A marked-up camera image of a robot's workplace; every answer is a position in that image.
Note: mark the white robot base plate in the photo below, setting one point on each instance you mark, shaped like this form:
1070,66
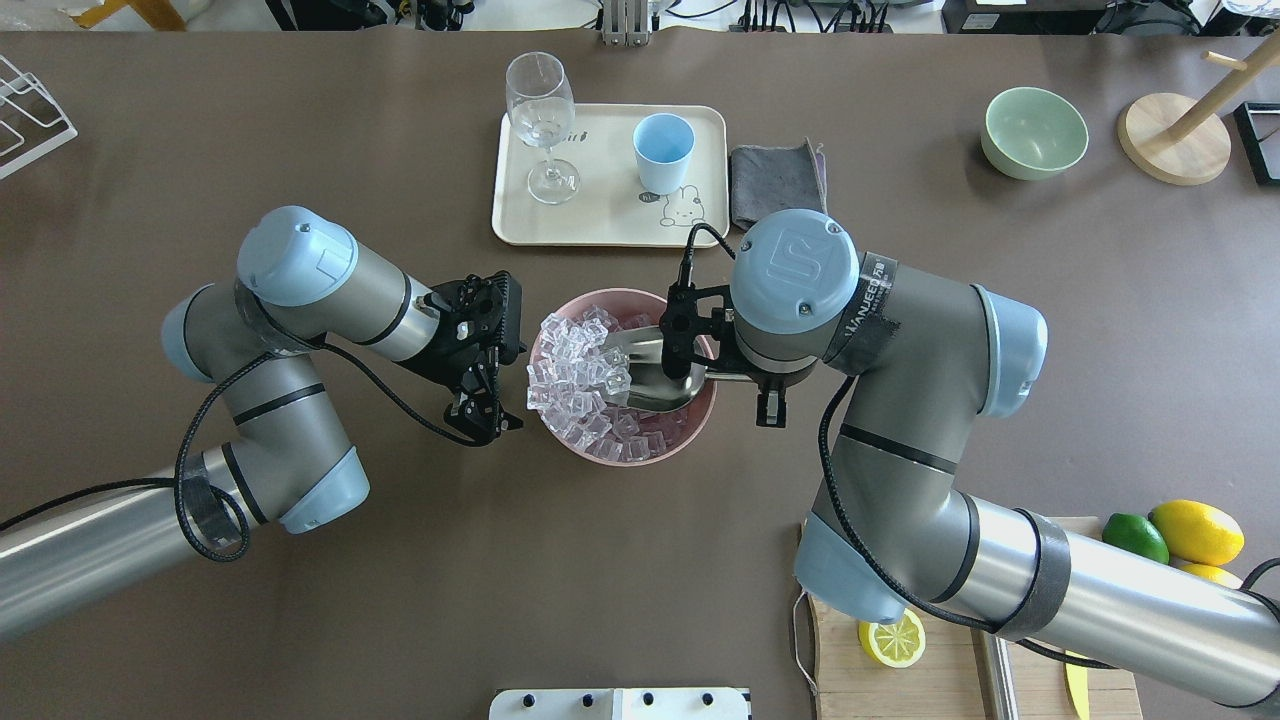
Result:
685,702

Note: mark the stainless steel ice scoop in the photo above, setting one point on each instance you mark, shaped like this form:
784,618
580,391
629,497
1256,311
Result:
650,389

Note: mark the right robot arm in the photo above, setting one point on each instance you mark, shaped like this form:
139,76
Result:
923,357

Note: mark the light blue cup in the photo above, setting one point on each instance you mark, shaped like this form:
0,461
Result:
663,145

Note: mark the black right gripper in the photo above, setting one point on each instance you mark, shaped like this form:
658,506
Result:
768,402

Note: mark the wooden mug tree stand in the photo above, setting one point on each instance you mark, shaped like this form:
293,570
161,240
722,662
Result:
1182,140

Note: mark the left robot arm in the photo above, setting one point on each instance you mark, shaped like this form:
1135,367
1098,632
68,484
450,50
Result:
266,445

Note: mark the pile of clear ice cubes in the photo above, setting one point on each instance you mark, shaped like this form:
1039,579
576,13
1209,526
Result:
568,374

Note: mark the pink bowl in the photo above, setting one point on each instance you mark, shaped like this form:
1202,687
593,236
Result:
636,299

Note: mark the yellow plastic knife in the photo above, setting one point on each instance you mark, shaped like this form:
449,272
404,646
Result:
1077,685

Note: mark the half lemon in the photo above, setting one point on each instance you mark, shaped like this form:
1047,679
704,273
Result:
896,645

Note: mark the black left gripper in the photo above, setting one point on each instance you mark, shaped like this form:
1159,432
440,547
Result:
443,351

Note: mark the steel muddler black tip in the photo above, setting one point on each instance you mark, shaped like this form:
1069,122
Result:
995,667

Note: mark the cream rabbit serving tray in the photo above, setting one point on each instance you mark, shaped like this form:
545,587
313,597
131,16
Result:
612,208

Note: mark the grey folded cloth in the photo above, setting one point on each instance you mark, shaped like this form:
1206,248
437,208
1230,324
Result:
764,180

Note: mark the yellow lemon upper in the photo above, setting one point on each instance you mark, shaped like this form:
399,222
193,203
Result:
1198,532

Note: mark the clear wine glass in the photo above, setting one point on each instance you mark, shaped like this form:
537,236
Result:
541,111

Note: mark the yellow lemon lower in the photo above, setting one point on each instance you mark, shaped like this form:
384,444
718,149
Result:
1212,573

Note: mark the bamboo cutting board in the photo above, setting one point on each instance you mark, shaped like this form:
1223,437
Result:
948,683

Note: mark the white wire rack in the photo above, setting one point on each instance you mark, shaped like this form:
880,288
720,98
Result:
32,121

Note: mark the black frame box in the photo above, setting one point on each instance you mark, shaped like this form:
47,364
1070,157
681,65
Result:
1257,126

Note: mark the yellow lemon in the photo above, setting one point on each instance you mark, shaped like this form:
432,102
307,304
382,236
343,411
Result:
1212,573
1198,532

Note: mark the green lime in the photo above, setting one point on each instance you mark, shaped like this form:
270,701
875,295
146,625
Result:
1136,534

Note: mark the green bowl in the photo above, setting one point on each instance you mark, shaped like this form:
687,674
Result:
1031,134

